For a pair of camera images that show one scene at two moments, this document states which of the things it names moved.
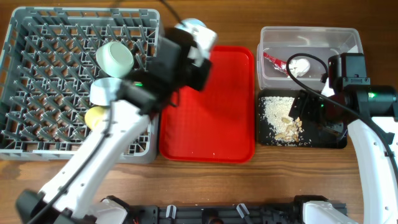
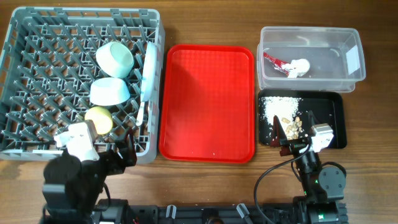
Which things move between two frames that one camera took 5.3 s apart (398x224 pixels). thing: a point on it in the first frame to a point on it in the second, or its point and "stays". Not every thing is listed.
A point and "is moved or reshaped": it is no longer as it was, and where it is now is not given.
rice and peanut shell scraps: x=276 y=110 stays
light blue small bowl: x=103 y=90 stays
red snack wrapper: x=280 y=65 stays
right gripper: x=303 y=104 to x=280 y=138
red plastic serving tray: x=216 y=124 stays
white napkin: x=299 y=67 stays
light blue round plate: x=193 y=21 is moved or reshaped
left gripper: x=203 y=72 to x=116 y=166
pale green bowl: x=115 y=58 stays
